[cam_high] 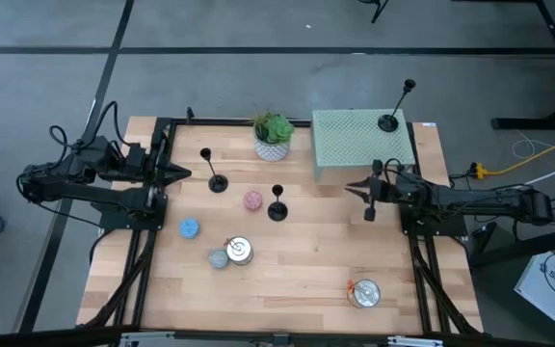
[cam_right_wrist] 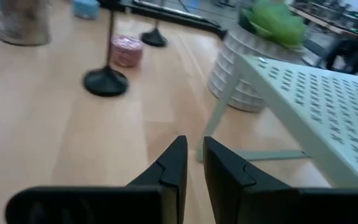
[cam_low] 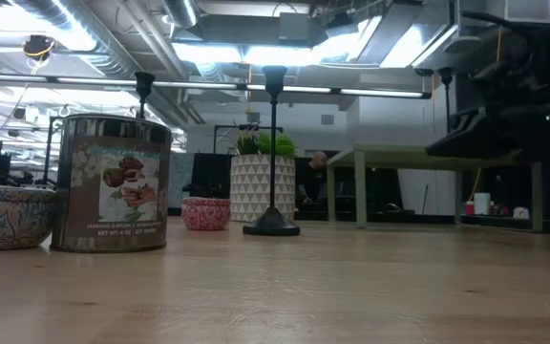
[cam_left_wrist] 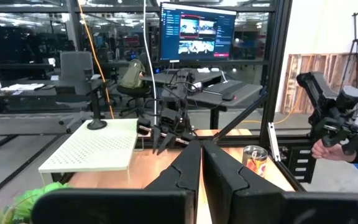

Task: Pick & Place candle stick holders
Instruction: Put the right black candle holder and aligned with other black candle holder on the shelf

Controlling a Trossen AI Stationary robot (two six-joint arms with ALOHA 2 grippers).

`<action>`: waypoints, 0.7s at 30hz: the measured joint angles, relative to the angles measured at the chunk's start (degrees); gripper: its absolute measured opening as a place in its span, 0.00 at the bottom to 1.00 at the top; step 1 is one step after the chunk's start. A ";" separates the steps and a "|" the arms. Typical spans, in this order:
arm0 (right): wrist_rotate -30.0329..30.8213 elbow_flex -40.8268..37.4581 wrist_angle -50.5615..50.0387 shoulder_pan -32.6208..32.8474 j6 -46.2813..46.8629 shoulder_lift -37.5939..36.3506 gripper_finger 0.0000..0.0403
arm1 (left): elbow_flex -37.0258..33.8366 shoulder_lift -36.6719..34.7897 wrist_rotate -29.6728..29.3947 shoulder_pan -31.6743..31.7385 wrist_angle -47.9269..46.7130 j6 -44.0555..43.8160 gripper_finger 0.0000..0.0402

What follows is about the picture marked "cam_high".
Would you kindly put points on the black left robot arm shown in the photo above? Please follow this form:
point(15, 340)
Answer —
point(89, 193)

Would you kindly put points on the pale green perforated metal shelf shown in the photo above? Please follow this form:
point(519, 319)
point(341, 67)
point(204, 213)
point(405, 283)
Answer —
point(350, 140)

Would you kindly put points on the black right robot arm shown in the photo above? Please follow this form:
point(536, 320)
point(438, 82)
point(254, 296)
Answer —
point(489, 202)

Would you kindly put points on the black desk with clutter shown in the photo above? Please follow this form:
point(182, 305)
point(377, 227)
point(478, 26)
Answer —
point(552, 26)

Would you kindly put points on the tall black candlestick holder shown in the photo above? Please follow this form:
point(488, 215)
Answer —
point(218, 183)

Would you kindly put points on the black aluminium table frame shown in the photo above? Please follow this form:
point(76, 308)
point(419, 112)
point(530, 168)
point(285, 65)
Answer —
point(210, 122)

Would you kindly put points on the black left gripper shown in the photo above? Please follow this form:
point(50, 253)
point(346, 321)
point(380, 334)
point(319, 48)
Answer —
point(145, 166)

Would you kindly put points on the pink candle tin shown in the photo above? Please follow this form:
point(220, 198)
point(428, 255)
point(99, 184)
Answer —
point(253, 201)

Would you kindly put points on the black crossbar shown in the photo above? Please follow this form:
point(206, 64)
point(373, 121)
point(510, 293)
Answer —
point(41, 336)

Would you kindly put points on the succulent in white patterned pot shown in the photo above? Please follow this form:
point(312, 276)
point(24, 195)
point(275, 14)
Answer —
point(272, 140)

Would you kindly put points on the black desk frame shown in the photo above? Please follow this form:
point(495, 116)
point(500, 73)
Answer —
point(537, 123)

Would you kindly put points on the grey candle tin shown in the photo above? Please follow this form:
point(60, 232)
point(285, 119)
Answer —
point(217, 259)

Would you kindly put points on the white cardboard box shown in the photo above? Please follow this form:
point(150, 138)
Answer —
point(542, 284)

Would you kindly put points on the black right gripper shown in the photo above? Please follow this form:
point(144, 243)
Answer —
point(393, 190)

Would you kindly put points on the metal candle can floral label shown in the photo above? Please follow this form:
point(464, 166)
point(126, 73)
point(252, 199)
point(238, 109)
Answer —
point(239, 249)

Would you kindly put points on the blue candle tin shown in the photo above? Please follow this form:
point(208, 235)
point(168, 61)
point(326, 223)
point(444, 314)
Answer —
point(190, 228)

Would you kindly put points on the metal candle can orange tag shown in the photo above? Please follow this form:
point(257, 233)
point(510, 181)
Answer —
point(364, 293)

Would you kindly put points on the silver metal bracket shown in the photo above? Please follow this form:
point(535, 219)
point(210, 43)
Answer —
point(414, 342)
point(145, 338)

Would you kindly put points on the black floor stand beam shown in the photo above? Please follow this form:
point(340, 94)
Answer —
point(523, 250)

